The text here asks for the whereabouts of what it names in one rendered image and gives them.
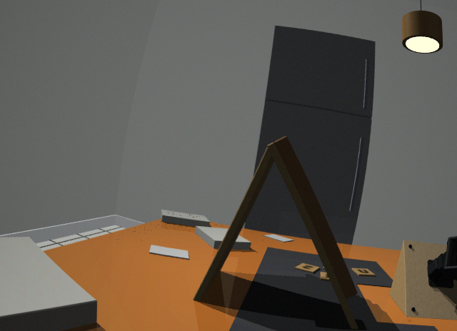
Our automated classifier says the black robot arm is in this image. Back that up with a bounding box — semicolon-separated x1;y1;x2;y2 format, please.
427;236;457;288

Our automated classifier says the white flat rectangular card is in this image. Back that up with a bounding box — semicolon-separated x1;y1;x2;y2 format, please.
149;245;189;260
263;234;294;242

